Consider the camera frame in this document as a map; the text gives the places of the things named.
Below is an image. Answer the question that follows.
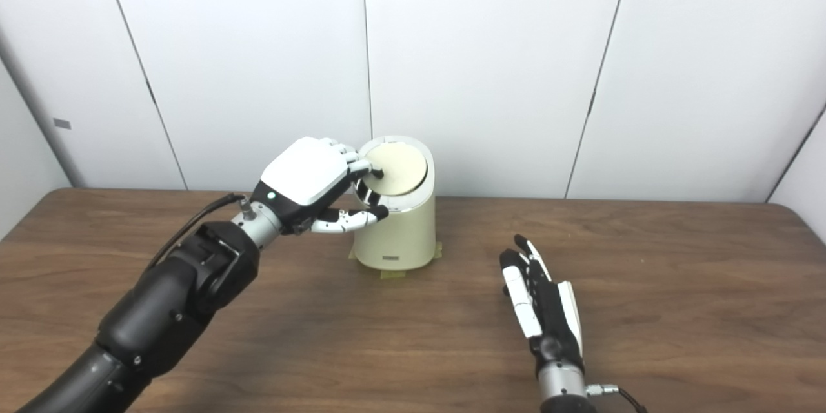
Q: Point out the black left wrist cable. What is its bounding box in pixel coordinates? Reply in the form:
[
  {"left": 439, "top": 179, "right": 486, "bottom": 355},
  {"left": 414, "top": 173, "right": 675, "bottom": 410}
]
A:
[{"left": 145, "top": 192, "right": 249, "bottom": 272}]

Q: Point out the white and black right hand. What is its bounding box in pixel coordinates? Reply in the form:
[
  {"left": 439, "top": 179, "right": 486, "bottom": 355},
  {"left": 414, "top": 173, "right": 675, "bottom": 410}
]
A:
[{"left": 499, "top": 234, "right": 585, "bottom": 375}]

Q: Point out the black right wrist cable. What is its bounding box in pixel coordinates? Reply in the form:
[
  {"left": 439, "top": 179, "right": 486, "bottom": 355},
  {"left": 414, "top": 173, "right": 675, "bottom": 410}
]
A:
[{"left": 586, "top": 384, "right": 648, "bottom": 413}]

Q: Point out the cream-colored round bin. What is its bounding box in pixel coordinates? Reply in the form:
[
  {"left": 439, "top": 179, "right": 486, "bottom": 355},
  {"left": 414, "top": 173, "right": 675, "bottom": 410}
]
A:
[{"left": 352, "top": 136, "right": 436, "bottom": 271}]

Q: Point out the cream round bin lid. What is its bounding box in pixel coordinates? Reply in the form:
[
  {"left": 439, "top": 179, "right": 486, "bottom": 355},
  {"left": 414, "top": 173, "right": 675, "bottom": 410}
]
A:
[{"left": 365, "top": 142, "right": 428, "bottom": 196}]

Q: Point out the white and black left hand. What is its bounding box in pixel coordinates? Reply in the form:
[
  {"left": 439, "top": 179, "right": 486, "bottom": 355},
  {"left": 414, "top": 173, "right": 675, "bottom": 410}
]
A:
[{"left": 250, "top": 136, "right": 390, "bottom": 236}]

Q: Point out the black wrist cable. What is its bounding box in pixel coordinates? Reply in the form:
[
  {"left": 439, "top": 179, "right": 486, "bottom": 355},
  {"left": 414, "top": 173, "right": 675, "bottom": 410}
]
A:
[
  {"left": 586, "top": 384, "right": 648, "bottom": 413},
  {"left": 145, "top": 192, "right": 249, "bottom": 272}
]

